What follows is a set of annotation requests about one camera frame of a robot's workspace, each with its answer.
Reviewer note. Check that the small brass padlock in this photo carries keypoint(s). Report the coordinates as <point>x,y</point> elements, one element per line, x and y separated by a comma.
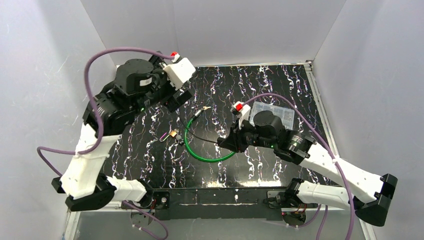
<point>167,135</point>

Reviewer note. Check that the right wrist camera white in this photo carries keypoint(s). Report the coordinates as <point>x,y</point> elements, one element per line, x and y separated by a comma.
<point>242,111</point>

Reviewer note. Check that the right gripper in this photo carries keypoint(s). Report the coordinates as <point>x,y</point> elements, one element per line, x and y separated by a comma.
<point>238,135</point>

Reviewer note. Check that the clear plastic parts box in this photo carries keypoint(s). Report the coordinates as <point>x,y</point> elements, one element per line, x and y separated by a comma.
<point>286,115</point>

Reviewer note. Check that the green cable lock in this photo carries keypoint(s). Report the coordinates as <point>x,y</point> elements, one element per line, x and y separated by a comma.
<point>189,149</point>

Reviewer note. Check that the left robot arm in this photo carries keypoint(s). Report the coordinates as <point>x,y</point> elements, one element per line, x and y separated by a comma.
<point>138,85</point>

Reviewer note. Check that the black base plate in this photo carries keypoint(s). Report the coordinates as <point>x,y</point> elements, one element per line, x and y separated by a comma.
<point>267,203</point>

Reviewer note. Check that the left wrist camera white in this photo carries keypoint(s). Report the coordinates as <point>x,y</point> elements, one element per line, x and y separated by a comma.
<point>179,71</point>

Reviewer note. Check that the small dark key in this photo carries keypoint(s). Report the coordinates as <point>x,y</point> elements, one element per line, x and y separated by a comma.
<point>180,140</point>

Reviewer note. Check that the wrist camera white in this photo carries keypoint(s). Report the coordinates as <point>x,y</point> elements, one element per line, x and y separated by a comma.
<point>179,71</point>
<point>242,111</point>

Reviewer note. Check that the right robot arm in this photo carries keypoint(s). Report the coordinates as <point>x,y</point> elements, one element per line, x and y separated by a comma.
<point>369,195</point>

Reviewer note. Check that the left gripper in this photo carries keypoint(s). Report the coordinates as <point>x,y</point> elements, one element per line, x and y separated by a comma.
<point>168,96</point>

